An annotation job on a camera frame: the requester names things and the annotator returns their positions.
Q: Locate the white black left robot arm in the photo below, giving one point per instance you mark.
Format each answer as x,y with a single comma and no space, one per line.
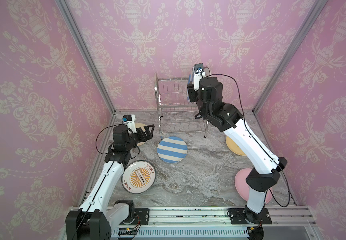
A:
93,220

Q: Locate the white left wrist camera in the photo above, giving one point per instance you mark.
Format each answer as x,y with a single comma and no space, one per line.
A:
130,121

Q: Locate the blue white striped plate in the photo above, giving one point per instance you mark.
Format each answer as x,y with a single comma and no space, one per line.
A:
190,80
172,150

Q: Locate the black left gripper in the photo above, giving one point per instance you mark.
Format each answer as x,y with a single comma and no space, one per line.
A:
149,135

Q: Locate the right aluminium corner post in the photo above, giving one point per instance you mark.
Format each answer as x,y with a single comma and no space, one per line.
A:
299,37

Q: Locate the pink plate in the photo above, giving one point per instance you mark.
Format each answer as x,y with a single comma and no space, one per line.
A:
240,183

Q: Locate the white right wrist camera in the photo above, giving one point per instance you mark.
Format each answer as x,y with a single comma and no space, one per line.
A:
198,73

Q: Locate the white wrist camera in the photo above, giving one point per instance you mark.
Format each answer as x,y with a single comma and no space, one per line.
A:
198,73
130,121

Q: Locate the blue white striped plate rear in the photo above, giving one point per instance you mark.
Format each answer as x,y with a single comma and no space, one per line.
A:
172,150

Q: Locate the small circuit board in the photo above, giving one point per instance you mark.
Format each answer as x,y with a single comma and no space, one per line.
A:
128,231

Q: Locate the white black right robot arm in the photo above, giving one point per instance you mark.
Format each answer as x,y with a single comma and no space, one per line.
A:
207,94

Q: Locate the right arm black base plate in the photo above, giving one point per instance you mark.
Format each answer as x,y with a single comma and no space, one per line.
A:
236,215

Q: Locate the chrome two-tier dish rack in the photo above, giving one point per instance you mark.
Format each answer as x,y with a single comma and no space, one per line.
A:
176,114

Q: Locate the orange sunburst plate left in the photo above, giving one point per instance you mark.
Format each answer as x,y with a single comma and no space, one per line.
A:
139,177

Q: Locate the blue white striped plate front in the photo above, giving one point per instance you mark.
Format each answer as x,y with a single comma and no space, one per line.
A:
190,80

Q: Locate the aluminium corner post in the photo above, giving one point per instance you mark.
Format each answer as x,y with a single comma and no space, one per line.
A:
299,37
83,48

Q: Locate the yellow plate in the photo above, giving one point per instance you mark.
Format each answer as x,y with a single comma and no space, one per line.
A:
234,147

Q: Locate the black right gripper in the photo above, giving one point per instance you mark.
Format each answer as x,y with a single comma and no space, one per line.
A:
191,93

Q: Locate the cream plate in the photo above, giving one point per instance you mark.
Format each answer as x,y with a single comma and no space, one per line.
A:
142,126

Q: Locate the left aluminium corner post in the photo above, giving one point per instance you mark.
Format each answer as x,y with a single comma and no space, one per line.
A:
83,48

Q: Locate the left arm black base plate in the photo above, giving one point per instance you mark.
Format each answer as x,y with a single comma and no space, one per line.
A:
137,217

